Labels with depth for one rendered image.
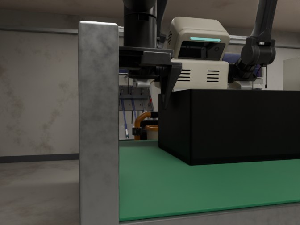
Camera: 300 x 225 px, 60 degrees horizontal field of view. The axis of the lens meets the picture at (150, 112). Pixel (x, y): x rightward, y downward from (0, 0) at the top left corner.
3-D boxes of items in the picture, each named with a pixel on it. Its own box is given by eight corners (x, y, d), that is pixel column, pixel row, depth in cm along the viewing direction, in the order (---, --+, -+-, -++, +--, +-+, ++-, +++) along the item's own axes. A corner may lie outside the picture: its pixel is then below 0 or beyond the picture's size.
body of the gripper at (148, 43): (174, 60, 43) (174, 15, 43) (112, 57, 40) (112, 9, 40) (162, 67, 49) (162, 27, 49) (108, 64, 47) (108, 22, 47)
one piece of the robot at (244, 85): (228, 87, 117) (230, 62, 116) (238, 88, 119) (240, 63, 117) (240, 89, 108) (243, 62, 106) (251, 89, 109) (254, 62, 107)
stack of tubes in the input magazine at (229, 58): (260, 77, 323) (260, 55, 323) (222, 76, 311) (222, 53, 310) (253, 78, 336) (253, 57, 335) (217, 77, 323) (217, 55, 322)
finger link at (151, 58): (183, 110, 43) (183, 53, 43) (140, 110, 41) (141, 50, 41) (169, 110, 50) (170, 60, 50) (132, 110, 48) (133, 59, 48)
